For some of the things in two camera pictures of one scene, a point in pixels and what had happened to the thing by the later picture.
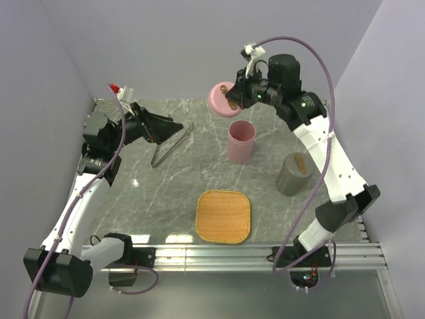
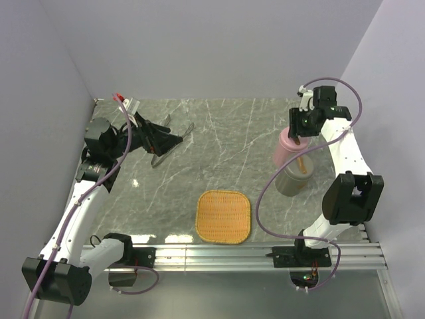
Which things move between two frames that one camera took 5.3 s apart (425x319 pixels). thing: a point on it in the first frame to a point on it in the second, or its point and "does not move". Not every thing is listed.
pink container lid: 218,101 to 289,143
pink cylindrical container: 240,141 to 286,149
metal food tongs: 188,131 does not move
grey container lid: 299,165 does not move
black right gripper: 239,93 to 295,128
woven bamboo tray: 223,216 does not move
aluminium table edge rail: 346,256 does not move
